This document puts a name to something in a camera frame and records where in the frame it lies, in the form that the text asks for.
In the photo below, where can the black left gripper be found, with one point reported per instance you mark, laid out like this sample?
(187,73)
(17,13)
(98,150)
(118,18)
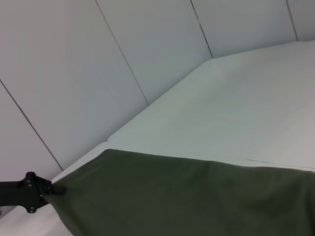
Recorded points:
(22,193)

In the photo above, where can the dark green shirt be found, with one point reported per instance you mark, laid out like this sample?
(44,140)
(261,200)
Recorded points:
(184,196)

